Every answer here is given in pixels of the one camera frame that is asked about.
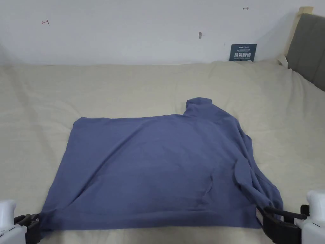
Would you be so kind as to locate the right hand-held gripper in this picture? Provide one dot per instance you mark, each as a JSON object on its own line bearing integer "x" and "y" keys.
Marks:
{"x": 316, "y": 223}

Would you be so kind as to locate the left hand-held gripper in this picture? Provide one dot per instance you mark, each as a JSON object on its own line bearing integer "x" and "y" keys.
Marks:
{"x": 10, "y": 233}

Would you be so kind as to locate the dark blue shirt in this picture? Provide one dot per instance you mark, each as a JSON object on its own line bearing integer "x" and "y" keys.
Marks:
{"x": 157, "y": 162}

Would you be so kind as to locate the dark blue sign card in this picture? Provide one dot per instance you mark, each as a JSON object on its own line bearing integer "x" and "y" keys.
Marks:
{"x": 243, "y": 52}

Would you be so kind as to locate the grey padded headboard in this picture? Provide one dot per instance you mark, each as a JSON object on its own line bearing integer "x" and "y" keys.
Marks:
{"x": 308, "y": 48}

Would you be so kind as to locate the bed with beige sheet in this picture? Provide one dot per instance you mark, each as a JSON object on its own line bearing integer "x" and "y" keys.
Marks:
{"x": 142, "y": 86}

